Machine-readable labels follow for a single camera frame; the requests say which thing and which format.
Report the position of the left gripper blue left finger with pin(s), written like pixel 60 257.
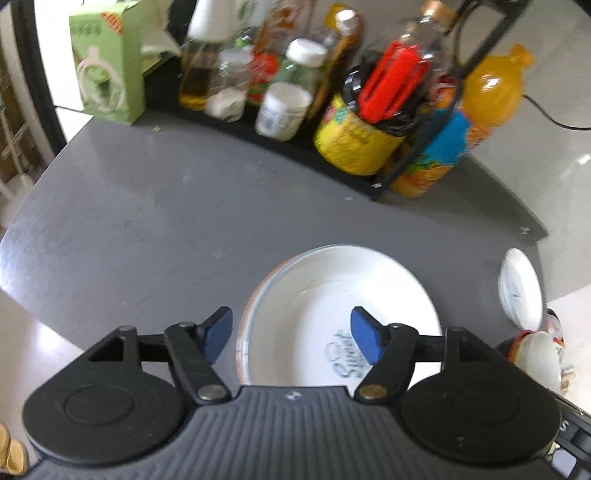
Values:
pixel 193 350

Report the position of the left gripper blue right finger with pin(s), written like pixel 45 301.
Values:
pixel 389 349

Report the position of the white plate with flower motif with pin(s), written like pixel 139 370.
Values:
pixel 242 338

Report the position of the white ceramic bowl front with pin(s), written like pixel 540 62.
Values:
pixel 538 357

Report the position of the large white Sweet plate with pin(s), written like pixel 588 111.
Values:
pixel 300 329

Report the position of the red and black bowl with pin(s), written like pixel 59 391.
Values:
pixel 510 348

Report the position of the small white Bakery plate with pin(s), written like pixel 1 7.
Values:
pixel 520 291

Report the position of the large dark soy sauce bottle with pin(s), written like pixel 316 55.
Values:
pixel 384 98

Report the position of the white cap seasoning jar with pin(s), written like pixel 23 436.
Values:
pixel 292 91

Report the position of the small glass salt shaker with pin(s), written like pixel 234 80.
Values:
pixel 227 89

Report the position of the black metal shelf rack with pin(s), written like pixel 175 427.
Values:
pixel 161 85

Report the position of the orange juice bottle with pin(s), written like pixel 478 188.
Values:
pixel 492 94

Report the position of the green tissue box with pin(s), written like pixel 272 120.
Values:
pixel 110 58

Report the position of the white spray oil bottle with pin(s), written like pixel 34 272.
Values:
pixel 212 25

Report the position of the yellow cap brown bottle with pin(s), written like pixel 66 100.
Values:
pixel 342 34

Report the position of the green label sauce bottle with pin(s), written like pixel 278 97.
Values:
pixel 285 21

